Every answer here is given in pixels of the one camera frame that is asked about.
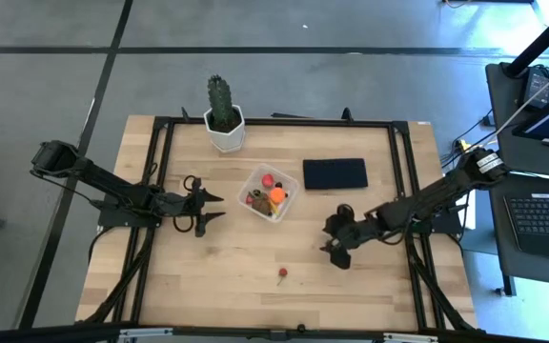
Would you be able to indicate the brown toy kiwi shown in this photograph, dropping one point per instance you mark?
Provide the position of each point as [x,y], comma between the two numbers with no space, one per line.
[261,206]

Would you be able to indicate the black laptop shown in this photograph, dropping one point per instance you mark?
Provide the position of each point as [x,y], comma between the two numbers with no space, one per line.
[541,219]

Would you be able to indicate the yellow plug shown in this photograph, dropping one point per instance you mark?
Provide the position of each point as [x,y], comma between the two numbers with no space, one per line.
[461,144]

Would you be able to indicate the black diagonal pole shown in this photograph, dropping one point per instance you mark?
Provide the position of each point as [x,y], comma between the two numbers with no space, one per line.
[541,40]

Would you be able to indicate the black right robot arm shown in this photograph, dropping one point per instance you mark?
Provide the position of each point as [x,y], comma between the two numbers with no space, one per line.
[427,200]

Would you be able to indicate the green cactus plant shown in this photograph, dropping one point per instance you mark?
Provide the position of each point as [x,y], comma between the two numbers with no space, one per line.
[219,100]

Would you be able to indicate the orange toy tangerine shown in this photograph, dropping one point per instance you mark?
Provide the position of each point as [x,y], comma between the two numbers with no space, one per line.
[278,195]

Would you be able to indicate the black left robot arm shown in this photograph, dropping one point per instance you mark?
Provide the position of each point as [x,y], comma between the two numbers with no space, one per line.
[107,183]

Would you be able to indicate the small black knob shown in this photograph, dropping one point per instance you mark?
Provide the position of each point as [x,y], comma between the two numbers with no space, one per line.
[300,328]

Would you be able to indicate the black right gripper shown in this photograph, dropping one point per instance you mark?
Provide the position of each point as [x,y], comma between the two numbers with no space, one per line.
[360,231]

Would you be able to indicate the small red toy strawberry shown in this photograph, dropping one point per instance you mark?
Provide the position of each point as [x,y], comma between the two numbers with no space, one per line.
[249,199]

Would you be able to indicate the round red toy fruit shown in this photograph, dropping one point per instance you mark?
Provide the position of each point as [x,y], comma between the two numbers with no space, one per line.
[268,180]

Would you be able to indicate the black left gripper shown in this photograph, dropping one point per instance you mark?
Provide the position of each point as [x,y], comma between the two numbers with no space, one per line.
[185,204]

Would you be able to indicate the black desk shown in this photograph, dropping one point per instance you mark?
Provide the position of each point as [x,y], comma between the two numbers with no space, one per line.
[498,95]

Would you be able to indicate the white hexagonal plant pot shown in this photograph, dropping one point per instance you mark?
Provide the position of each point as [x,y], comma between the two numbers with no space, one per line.
[229,140]

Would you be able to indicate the clear plastic tupperware container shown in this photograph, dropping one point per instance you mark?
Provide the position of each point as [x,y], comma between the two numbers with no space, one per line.
[290,183]

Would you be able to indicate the black cloth mat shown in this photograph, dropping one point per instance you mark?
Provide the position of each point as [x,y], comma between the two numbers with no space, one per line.
[335,174]

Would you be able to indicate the black metal table frame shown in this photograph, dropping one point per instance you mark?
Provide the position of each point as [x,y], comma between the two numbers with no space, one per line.
[303,122]

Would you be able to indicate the strawberry with big green leaves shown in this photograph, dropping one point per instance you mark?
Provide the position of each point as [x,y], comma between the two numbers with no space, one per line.
[282,272]

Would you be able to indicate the black power adapter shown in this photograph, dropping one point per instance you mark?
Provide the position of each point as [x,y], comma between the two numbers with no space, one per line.
[535,86]

